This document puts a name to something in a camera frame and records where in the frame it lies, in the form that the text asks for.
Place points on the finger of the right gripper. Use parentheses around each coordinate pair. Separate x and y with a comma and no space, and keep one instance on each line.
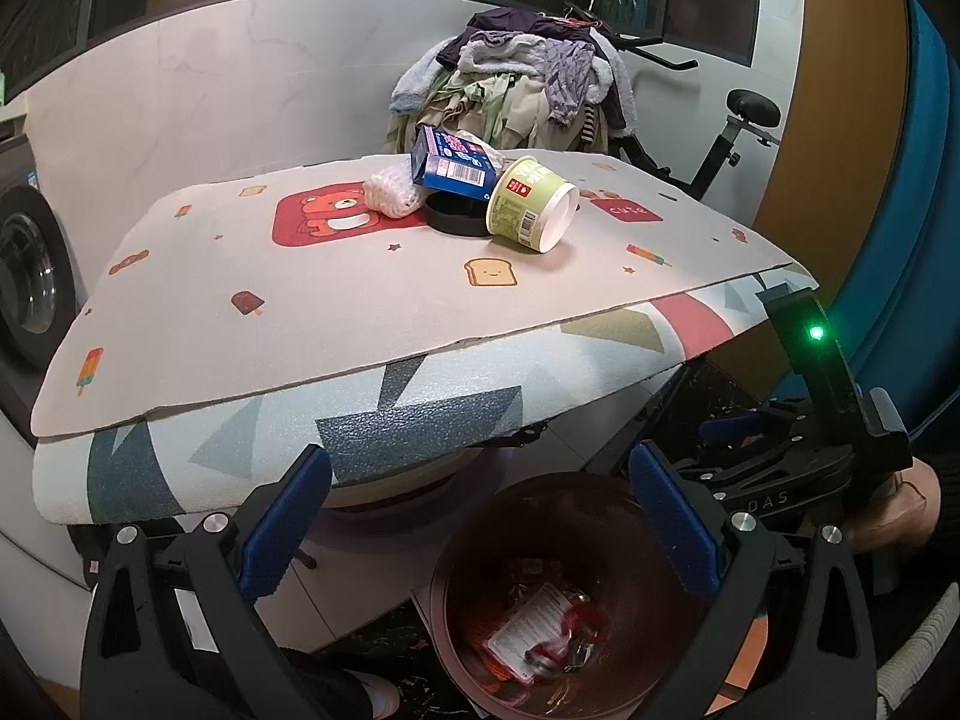
(730,428)

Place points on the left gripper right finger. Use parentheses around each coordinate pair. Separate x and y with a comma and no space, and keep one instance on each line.
(818,660)

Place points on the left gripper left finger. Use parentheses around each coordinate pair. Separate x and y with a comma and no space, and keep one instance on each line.
(173,631)

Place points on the crushed red soda can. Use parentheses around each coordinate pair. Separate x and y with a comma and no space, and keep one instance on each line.
(581,628)

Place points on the pink white package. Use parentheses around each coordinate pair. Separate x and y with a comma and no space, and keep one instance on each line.
(516,642)

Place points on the cream instant noodle cup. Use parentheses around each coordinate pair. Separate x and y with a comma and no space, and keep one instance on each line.
(531,205)

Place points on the black round lid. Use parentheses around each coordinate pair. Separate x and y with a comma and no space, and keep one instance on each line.
(456,214)

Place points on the blue cardboard box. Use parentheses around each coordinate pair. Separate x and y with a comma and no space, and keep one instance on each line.
(444,162)

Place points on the white foam fruit net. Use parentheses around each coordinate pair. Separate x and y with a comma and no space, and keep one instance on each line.
(393,193)

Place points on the white tissue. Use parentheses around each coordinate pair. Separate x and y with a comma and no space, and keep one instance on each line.
(497,160)

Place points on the brown trash bin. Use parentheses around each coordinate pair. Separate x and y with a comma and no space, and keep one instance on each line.
(586,535)

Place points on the person's right hand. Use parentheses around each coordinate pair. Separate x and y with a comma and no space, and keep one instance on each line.
(906,514)

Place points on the geometric pattern tablecloth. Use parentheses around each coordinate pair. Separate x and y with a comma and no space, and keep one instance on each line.
(390,420)

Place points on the black exercise bike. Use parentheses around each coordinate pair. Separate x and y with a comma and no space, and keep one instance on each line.
(652,104)

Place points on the dark grey washing machine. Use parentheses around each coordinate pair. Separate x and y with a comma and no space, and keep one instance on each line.
(38,289)

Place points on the cartoon print table mat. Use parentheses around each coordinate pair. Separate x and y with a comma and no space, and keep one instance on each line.
(225,290)

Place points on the pile of clothes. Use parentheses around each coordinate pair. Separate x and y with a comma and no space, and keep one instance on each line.
(516,78)

